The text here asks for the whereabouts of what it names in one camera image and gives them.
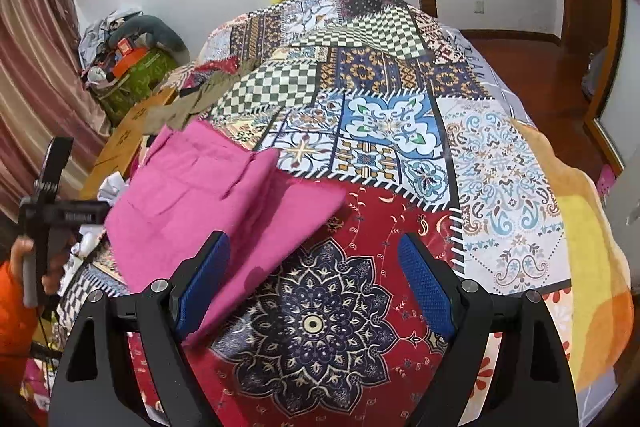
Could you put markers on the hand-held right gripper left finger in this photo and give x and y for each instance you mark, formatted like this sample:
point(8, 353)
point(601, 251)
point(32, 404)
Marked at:
point(200, 292)

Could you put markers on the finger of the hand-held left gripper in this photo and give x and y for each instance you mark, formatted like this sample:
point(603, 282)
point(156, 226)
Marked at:
point(56, 162)

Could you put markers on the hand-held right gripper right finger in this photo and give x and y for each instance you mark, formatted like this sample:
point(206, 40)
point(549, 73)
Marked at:
point(425, 287)

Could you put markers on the pink pants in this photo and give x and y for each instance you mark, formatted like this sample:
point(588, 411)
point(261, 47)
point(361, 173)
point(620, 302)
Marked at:
point(200, 207)

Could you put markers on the olive green pants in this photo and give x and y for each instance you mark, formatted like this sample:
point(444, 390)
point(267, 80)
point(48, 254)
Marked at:
point(200, 102)

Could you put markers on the person's left hand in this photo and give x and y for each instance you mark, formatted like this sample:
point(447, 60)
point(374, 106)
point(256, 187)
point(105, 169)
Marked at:
point(20, 254)

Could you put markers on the scattered papers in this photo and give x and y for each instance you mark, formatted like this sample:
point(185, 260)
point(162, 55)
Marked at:
point(107, 194)

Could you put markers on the wooden lap table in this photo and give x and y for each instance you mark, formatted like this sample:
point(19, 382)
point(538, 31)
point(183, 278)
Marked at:
point(125, 132)

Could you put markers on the striped red curtain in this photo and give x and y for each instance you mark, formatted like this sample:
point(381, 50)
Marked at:
point(35, 57)

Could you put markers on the orange box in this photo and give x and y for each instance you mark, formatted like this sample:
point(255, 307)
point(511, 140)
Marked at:
point(130, 62)

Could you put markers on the pile of clothes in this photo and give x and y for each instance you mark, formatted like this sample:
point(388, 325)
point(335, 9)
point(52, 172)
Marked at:
point(95, 42)

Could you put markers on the green patterned laundry basket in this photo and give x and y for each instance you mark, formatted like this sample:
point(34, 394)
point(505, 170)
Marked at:
point(145, 72)

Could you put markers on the patchwork printed blanket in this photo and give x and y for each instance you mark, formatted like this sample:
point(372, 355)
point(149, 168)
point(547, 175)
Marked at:
point(375, 132)

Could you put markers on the orange yellow blanket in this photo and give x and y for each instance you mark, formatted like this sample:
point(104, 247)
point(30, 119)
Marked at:
point(590, 232)

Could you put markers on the grey bag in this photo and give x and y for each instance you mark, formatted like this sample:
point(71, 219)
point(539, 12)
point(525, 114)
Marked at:
point(595, 72)

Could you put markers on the wooden wardrobe with white door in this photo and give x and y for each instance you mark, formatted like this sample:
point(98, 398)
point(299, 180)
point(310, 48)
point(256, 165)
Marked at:
point(617, 82)

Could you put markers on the dark wooden bed post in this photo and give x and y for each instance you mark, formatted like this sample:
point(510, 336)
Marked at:
point(428, 7)

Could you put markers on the white wall socket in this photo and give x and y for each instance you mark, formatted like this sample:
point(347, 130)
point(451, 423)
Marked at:
point(479, 7)

